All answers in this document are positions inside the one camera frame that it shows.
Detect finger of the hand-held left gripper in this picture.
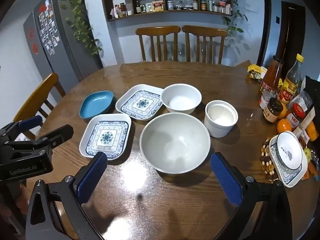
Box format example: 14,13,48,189
5,124,74,155
0,116,43,143

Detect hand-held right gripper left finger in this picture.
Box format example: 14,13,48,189
25,151,108,240

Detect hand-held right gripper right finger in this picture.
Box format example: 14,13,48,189
210,152,304,240

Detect patterned square plate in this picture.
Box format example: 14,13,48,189
79,113,132,160
115,84,165,121

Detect blue dish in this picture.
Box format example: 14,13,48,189
79,91,114,119

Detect white ramekin cup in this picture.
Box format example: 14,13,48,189
204,100,238,138

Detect large white bowl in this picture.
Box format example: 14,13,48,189
139,112,211,174

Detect medium white bowl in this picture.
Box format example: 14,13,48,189
161,84,202,114

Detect wooden chair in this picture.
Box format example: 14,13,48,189
182,25,228,64
13,73,67,140
135,26,181,62

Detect wooden bead trivet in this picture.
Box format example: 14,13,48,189
259,137,278,182

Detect blue-bordered oblong plate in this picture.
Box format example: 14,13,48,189
269,135,308,188

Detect small blue-rimmed white bowl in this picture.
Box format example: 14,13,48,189
277,131,303,170

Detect dark jar with tan label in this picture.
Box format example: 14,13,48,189
262,97,284,124

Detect white-labelled jar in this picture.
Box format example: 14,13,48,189
259,90,275,109

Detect grey refrigerator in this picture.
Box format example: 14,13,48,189
23,0,104,82

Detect group of fridge photo magnets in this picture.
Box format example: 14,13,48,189
37,0,59,55

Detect red-lidded jar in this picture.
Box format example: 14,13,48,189
286,102,309,128

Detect yellow snack packet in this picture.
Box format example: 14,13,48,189
247,64,268,83

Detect red sauce bottle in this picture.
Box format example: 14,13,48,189
259,55,285,94

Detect clear plastic jar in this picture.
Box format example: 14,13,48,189
297,90,313,110

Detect yellow-capped vinegar bottle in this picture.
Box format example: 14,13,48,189
277,53,305,105

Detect trailing green plant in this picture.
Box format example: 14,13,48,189
54,0,104,55
224,0,248,40

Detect dark wooden door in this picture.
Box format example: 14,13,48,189
275,1,307,77

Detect row of shelf jars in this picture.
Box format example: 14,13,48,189
110,0,232,19

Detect dark door frame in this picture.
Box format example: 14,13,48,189
256,0,272,67

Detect wooden wall shelf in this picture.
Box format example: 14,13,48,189
99,0,234,22

